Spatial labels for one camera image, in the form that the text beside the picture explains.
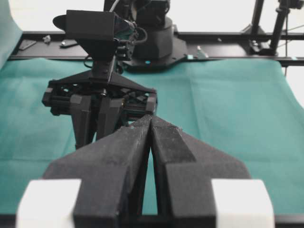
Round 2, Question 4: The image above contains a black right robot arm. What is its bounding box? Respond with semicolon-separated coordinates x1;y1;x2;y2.
42;0;187;148

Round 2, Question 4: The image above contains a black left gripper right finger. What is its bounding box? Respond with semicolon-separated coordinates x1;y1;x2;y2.
151;117;251;228

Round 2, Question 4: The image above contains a black aluminium frame rail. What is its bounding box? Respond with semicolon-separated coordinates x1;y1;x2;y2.
9;30;304;67

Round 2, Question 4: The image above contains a black tripod stand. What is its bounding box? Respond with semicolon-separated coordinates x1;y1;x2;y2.
240;0;304;56

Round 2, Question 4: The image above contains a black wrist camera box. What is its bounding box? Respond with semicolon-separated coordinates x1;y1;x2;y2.
52;9;130;62

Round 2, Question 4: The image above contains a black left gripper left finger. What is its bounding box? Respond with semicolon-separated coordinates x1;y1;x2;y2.
43;115;152;228

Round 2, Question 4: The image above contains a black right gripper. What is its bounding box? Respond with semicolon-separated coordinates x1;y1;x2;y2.
42;61;157;149

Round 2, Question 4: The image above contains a green cloth mat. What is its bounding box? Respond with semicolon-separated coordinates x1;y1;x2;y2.
0;0;304;218

